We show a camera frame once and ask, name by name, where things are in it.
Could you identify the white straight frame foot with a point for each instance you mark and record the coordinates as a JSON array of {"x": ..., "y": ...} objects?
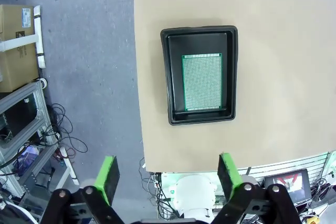
[{"x": 68, "y": 166}]

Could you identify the white T shaped frame foot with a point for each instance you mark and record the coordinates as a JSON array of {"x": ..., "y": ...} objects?
[{"x": 39, "y": 37}]

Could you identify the small black display screen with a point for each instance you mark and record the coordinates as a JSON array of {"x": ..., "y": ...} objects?
[{"x": 288, "y": 184}]

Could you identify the aluminium profile frame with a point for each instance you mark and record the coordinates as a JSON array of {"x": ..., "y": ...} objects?
[{"x": 43, "y": 113}]

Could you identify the black plastic ESD tray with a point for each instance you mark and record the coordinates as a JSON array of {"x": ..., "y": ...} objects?
[{"x": 176, "y": 77}]

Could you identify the green perforated circuit board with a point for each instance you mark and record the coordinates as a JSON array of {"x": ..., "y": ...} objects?
[{"x": 202, "y": 82}]

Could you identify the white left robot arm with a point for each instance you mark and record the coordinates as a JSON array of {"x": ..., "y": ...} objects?
[{"x": 194, "y": 192}]

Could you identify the large labelled cardboard box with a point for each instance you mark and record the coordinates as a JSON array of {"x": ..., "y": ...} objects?
[{"x": 15, "y": 64}]

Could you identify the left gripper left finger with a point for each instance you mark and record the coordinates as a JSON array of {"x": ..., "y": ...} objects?
[{"x": 107, "y": 179}]

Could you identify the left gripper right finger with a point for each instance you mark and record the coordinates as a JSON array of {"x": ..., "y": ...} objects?
[{"x": 231, "y": 176}]

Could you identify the white slotted panel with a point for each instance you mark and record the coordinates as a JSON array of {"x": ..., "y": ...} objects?
[{"x": 288, "y": 162}]

